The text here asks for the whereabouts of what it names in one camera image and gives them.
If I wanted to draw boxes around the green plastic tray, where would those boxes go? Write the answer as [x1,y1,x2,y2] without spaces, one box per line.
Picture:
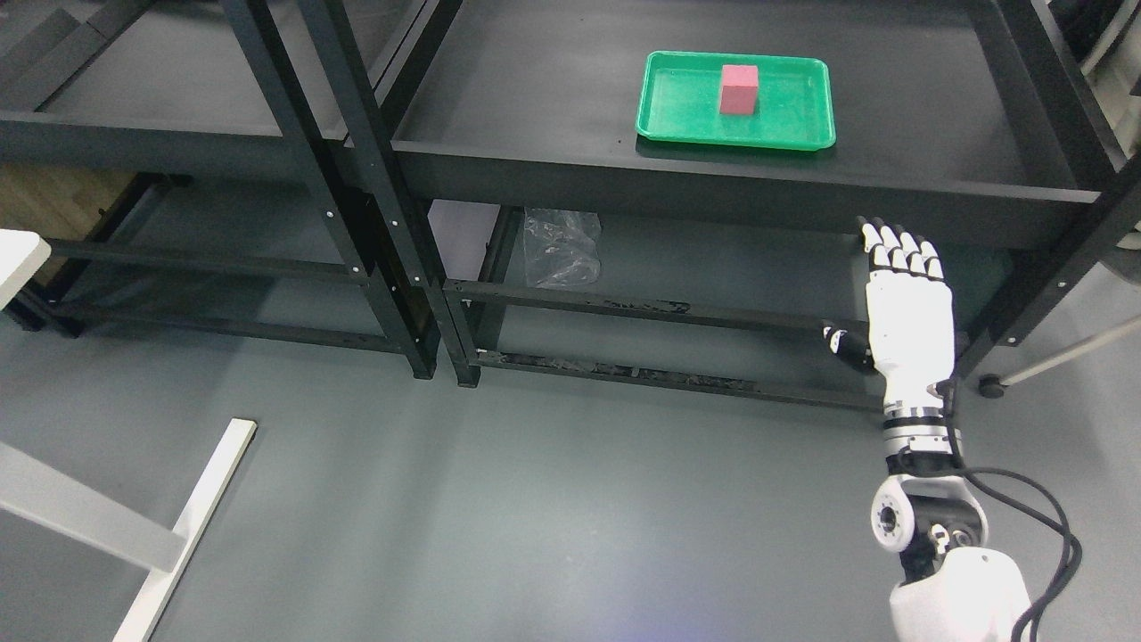
[636,50,837,152]

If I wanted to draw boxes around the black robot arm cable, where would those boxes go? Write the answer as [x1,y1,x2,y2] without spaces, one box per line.
[936,379,1084,642]

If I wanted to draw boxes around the white table with tray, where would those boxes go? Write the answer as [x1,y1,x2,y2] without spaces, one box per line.
[0,229,259,642]

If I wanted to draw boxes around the clear plastic bag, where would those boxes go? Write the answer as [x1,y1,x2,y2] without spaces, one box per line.
[521,208,602,289]

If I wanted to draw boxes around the white office chair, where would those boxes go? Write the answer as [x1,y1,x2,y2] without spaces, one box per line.
[956,1,1138,375]

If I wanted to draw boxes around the pink foam block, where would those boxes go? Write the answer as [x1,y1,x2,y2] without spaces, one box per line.
[718,64,759,115]

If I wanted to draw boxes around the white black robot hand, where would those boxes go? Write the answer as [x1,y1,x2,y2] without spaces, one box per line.
[822,217,956,417]

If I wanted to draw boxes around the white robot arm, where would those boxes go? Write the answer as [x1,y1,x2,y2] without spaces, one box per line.
[869,403,1030,641]

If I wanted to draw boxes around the black metal shelf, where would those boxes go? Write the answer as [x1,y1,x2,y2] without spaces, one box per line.
[3,1,459,379]
[299,0,1141,413]

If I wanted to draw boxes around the black metal shelf right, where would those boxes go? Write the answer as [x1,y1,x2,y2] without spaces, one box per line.
[299,0,1141,413]

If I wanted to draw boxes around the black metal shelf left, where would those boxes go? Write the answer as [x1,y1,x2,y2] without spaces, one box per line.
[3,1,459,379]

